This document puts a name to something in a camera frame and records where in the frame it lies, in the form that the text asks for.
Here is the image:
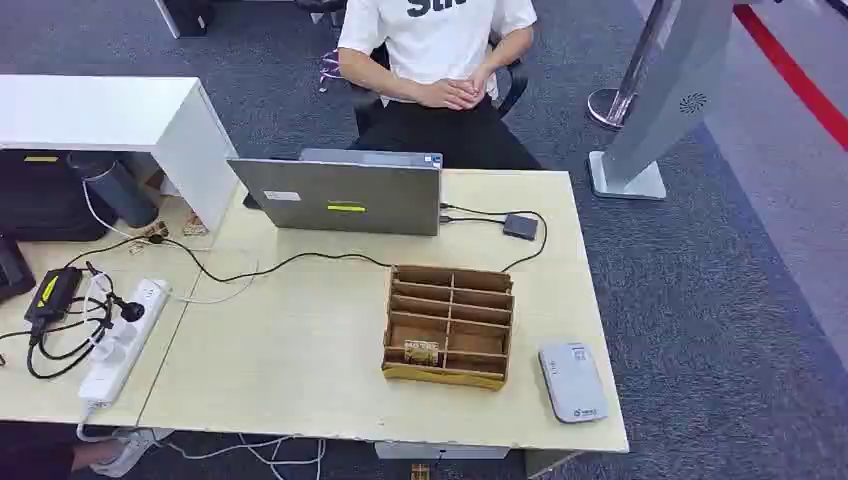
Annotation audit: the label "wooden card box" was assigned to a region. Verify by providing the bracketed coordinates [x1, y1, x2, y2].
[380, 264, 515, 392]

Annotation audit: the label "grey laptop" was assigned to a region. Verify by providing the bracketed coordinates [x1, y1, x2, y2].
[227, 147, 444, 238]

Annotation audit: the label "small black hub box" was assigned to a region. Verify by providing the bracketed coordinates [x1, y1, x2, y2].
[502, 213, 540, 242]

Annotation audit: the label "card with printed picture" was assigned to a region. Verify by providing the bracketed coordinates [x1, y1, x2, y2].
[403, 339, 441, 368]

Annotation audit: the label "person's right hand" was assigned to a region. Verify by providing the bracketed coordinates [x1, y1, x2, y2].
[418, 77, 480, 111]

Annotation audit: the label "person's hand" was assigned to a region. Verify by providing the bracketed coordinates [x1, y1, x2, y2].
[452, 68, 492, 111]
[418, 77, 480, 111]

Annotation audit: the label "person's left hand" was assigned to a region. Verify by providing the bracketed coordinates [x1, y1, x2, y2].
[452, 68, 492, 111]

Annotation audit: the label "person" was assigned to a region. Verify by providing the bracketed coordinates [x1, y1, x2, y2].
[337, 0, 543, 172]

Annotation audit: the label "grey card reader device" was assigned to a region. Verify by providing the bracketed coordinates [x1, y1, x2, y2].
[537, 341, 609, 425]

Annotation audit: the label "grey standing sign board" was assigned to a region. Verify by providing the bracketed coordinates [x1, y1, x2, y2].
[588, 0, 737, 201]

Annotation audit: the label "black plug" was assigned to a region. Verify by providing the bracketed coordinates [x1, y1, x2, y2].
[105, 294, 146, 325]

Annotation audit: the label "dark grey bottle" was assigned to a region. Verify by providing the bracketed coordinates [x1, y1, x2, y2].
[66, 151, 160, 230]

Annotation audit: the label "white desk shelf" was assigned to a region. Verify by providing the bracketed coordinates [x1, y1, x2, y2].
[0, 74, 240, 233]

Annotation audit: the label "white power strip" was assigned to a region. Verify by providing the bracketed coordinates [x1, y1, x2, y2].
[77, 277, 172, 407]

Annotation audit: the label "black power adapter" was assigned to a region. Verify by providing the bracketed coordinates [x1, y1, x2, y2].
[24, 266, 84, 326]

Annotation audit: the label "black bag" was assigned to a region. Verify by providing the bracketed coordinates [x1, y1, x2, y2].
[0, 149, 119, 243]

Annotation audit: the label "red barrier belt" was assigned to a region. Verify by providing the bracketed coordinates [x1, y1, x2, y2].
[732, 3, 848, 152]

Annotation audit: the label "black device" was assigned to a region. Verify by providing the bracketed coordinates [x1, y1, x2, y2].
[0, 228, 38, 306]

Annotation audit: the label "black power cable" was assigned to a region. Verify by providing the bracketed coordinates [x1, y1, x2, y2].
[62, 202, 550, 286]

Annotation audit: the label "chrome stanchion post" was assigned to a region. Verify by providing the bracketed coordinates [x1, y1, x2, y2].
[586, 0, 676, 130]

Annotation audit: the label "white cable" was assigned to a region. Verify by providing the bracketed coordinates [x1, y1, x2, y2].
[80, 178, 260, 307]

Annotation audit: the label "white cables under desk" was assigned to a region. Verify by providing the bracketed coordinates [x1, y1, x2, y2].
[76, 404, 327, 480]

